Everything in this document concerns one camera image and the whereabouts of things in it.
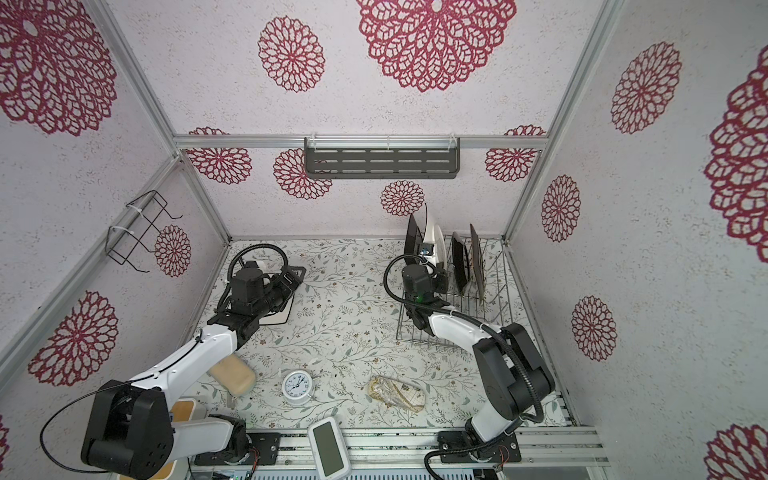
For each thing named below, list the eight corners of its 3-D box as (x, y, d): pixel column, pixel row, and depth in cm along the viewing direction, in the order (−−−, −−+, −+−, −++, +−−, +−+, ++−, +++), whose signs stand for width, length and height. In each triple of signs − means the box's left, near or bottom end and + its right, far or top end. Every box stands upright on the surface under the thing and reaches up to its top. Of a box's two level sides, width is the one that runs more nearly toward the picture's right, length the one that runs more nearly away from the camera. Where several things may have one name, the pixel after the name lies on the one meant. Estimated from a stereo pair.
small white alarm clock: (283, 405, 82) (278, 400, 79) (289, 376, 88) (285, 370, 84) (311, 405, 82) (308, 400, 79) (315, 376, 88) (312, 370, 84)
